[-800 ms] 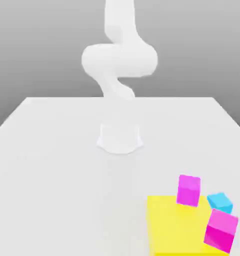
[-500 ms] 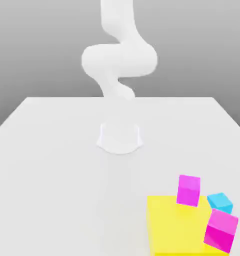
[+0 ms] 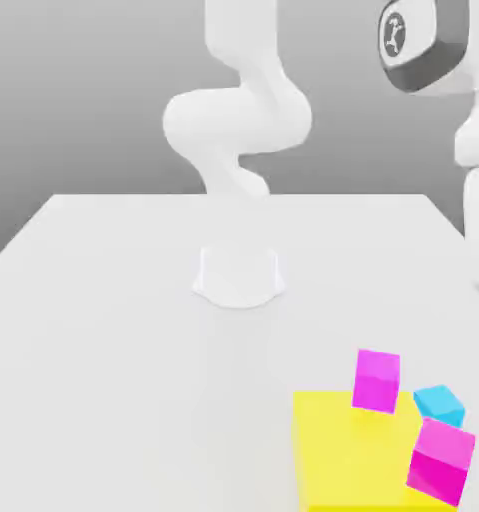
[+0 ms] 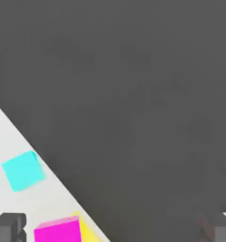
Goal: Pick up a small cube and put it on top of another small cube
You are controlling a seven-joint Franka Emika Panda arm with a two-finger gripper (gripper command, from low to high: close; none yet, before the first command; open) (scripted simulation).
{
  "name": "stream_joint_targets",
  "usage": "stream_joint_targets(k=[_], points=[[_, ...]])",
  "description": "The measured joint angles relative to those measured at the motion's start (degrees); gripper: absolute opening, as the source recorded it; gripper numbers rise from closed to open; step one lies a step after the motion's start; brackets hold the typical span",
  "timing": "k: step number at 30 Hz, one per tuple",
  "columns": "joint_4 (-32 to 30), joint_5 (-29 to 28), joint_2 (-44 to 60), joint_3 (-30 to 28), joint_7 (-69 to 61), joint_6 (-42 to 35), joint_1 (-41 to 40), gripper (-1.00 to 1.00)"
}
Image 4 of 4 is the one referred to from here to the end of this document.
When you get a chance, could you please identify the small cyan cube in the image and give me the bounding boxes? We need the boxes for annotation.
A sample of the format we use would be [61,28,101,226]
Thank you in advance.
[1,150,48,193]

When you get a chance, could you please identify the large yellow box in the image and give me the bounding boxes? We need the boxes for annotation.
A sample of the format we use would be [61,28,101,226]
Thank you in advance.
[71,211,107,242]

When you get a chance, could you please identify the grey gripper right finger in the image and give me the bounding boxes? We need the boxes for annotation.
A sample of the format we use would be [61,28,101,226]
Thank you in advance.
[198,212,226,242]

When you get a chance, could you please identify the small magenta cube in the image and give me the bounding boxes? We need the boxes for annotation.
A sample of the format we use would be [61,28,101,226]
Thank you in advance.
[33,216,82,242]

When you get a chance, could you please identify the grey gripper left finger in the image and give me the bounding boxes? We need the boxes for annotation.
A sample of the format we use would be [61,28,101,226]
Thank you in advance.
[0,212,27,242]

